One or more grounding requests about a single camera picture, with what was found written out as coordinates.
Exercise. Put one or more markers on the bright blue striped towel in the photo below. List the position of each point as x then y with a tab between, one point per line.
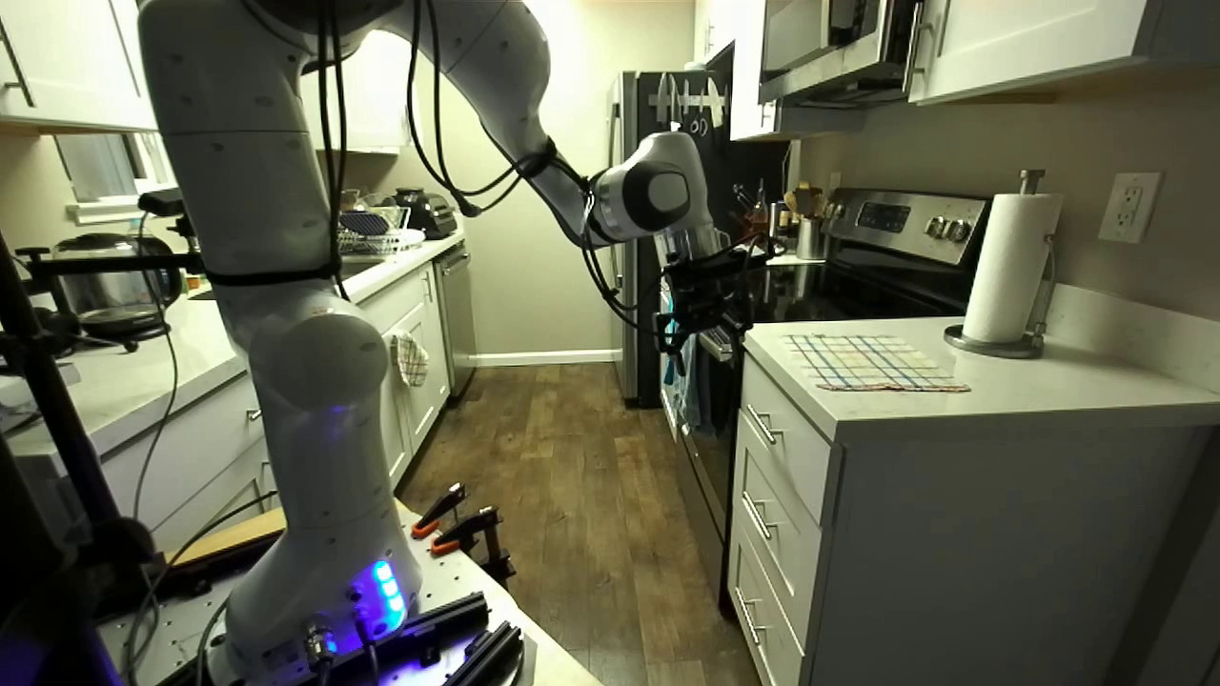
672	363

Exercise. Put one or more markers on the white medium-height drawer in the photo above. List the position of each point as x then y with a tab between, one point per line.
783	528

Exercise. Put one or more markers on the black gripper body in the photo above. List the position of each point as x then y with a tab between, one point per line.
700	298

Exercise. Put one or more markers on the black camera on stand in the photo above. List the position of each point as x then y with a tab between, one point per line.
161	200

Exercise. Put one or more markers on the window with white frame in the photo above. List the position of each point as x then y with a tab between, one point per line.
100	164

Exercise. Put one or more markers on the black camera stand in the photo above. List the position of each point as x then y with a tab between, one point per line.
52	421

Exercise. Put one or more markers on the stainless steel electric range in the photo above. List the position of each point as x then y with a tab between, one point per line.
888	223

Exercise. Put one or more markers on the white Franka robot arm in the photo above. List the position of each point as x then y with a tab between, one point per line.
272	354

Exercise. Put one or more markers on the black refrigerator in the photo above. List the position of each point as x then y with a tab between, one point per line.
633	374

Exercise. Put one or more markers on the perforated metal robot base plate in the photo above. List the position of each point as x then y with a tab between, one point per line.
165	634

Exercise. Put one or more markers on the white paper towel roll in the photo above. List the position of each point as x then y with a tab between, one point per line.
1010	268
1029	178

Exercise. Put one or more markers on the black round cooker pot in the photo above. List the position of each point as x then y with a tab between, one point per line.
108	298

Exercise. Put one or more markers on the white tall upper cabinet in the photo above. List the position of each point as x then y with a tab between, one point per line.
374	99

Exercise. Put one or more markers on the white three-drawer cabinet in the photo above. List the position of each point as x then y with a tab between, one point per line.
1017	534

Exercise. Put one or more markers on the white drawer above the floor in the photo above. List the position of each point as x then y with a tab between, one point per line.
762	634

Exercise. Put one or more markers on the white upper cabinet beside window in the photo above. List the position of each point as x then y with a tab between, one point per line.
64	63

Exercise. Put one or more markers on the white wall outlet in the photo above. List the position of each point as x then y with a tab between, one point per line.
1128	207

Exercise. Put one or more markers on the white sink counter cabinets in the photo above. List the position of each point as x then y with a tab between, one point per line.
414	421

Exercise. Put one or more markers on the white upper cabinet beside fridge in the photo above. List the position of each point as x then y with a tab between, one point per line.
749	78

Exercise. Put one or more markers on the black coffee maker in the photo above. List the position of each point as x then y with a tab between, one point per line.
427	216

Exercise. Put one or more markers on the white drawer holding cutlery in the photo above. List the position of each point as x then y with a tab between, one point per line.
785	439

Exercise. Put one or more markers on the checked dish drying mat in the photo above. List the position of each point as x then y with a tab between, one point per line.
877	363

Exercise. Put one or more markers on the black metal rail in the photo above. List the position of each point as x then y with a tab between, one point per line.
424	626
491	651

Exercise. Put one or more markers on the metal utensil crock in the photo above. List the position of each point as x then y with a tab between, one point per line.
806	233

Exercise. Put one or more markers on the white hanging pot holder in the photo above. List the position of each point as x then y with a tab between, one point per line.
408	359

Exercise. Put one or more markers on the over-range microwave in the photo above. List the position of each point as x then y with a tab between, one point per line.
826	49

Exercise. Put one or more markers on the white upper cabinet above drawers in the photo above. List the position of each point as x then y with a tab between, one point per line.
1029	42

